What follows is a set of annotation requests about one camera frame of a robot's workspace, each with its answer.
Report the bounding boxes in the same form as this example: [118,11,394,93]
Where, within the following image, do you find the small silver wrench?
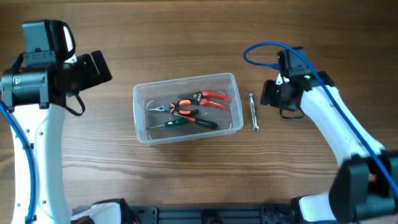
[248,93,259,132]

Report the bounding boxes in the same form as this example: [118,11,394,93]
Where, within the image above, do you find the red black screwdriver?
[174,113,218,129]

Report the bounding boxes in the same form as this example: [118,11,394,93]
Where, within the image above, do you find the red handled snips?
[178,90,231,110]

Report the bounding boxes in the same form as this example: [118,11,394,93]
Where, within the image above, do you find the clear plastic container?
[133,73,244,145]

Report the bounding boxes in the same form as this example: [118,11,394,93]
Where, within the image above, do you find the orange black needle-nose pliers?
[149,99,199,116]

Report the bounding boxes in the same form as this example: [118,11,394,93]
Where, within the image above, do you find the green handled screwdriver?
[147,118,188,129]

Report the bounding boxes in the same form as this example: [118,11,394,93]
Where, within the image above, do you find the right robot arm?
[261,47,397,223]

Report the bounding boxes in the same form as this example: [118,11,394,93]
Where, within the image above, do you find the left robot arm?
[1,20,139,223]

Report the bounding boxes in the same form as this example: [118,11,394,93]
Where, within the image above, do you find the left blue cable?
[0,99,37,224]

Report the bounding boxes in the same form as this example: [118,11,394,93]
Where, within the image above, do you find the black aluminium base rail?
[72,203,312,224]

